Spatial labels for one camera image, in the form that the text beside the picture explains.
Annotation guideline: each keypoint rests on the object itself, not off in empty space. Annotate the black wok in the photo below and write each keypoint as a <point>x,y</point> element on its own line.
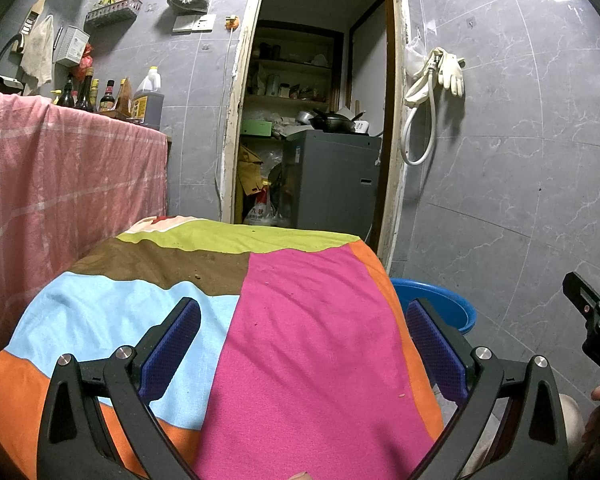
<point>336,122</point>

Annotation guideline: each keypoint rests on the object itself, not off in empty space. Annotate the wall socket panel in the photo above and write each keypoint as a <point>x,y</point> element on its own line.
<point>194,24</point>

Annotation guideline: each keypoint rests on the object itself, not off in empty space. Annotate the person's right forearm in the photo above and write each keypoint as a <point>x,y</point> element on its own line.
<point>595,462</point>

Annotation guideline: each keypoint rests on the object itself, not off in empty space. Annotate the sink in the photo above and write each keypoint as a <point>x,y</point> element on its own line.
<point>0,82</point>

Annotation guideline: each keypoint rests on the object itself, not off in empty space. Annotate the dark tall glass bottle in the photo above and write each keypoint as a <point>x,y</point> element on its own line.
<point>86,92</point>

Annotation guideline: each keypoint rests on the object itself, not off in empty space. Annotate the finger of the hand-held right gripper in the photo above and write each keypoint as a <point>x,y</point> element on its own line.
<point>582,292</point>

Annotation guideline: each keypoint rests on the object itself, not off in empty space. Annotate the person's leg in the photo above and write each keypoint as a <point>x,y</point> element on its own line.
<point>572,417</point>

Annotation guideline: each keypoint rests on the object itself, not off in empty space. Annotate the large cooking oil jug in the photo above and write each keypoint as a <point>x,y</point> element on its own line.
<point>147,102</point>

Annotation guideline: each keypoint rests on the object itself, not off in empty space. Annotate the grey wall shelf rack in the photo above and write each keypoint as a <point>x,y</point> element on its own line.
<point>112,14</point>

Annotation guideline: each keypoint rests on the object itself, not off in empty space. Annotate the grey cabinet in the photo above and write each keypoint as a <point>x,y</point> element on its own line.
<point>330,185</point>

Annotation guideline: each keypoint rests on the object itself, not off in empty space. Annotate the clear plastic bag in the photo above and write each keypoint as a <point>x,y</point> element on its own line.
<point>414,57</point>

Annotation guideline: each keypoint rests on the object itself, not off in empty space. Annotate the wooden door frame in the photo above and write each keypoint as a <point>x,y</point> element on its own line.
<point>230,135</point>

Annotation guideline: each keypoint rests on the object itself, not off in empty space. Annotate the orange sauce bottle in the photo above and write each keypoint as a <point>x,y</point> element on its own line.
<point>124,100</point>

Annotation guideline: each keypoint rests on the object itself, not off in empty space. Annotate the pink checked cloth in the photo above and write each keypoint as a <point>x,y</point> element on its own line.
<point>65,185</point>

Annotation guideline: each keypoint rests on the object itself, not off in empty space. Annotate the dark green glass bottle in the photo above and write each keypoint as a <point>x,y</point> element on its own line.
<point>66,95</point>

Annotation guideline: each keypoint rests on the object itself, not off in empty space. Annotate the orange wall hook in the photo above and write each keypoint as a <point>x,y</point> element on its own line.
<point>231,23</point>

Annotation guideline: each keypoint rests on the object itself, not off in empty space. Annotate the dark soy sauce bottle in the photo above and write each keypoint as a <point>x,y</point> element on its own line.
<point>107,99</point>

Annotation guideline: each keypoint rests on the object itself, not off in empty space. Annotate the grey utensil holder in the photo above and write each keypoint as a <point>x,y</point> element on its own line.
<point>72,45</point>

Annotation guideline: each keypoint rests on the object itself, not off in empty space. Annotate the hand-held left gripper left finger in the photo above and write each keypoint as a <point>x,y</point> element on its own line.
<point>169,350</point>

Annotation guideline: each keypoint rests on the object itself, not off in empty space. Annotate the wooden storage shelves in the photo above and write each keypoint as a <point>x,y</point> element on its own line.
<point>292,67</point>

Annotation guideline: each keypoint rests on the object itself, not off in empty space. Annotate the beige hanging towel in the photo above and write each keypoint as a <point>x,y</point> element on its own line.
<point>37,52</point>

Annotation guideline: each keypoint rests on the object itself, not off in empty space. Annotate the blue plastic bucket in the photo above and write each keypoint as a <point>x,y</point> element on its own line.
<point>455,310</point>

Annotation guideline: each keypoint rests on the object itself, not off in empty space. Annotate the red plastic bag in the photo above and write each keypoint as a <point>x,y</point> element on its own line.
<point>86,60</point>

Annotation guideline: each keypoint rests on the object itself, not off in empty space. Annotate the green box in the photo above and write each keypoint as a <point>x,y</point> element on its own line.
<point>257,127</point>

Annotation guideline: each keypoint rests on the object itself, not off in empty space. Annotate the white printed sack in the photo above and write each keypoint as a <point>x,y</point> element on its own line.
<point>260,210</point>

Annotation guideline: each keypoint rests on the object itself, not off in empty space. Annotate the white rubber gloves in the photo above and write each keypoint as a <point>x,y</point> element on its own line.
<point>452,75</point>

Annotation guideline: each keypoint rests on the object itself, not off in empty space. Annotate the colourful patchwork blanket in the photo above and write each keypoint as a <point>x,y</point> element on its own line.
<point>300,340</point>

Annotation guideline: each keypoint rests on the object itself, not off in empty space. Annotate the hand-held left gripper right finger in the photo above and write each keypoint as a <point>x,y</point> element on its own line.
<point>432,355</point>

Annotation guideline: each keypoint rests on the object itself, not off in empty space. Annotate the wooden brush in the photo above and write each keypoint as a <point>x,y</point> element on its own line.
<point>32,15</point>

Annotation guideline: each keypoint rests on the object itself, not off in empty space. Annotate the black faucet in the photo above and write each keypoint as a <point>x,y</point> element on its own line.
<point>2,52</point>

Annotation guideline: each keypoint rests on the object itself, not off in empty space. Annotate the yellow paper bag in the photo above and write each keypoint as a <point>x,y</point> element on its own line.
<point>250,170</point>

